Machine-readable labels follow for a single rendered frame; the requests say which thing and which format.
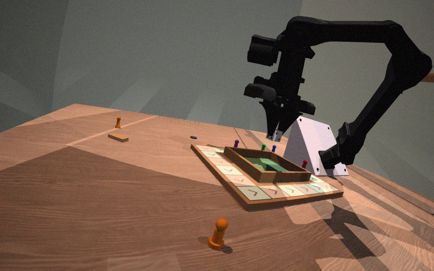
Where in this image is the tan rectangular block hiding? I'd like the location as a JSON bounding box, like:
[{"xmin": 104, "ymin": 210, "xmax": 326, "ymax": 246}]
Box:
[{"xmin": 108, "ymin": 133, "xmax": 129, "ymax": 142}]

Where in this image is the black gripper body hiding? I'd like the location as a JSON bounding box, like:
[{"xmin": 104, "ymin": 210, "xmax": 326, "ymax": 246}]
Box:
[{"xmin": 244, "ymin": 67, "xmax": 316, "ymax": 115}]

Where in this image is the grey die with black pips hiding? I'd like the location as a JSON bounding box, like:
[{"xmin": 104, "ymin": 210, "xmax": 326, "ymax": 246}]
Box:
[{"xmin": 266, "ymin": 130, "xmax": 283, "ymax": 142}]

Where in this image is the cream board game track with arrow squares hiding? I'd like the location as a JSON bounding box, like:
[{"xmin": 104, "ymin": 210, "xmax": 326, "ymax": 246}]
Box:
[{"xmin": 191, "ymin": 144, "xmax": 344, "ymax": 211}]

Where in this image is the wooden board game with central tray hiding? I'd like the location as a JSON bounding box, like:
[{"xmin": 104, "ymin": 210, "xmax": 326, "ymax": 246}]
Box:
[{"xmin": 195, "ymin": 145, "xmax": 339, "ymax": 201}]

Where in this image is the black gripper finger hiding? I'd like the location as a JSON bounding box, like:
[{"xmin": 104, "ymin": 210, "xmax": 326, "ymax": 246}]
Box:
[
  {"xmin": 278, "ymin": 109, "xmax": 303, "ymax": 135},
  {"xmin": 259, "ymin": 101, "xmax": 285, "ymax": 136}
]

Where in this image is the orange game pawn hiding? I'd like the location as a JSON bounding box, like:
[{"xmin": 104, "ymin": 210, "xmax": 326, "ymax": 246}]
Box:
[
  {"xmin": 208, "ymin": 218, "xmax": 228, "ymax": 250},
  {"xmin": 115, "ymin": 116, "xmax": 121, "ymax": 128}
]

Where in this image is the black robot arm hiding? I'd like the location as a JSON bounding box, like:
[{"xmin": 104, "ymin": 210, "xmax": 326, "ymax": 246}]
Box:
[{"xmin": 247, "ymin": 16, "xmax": 432, "ymax": 169}]

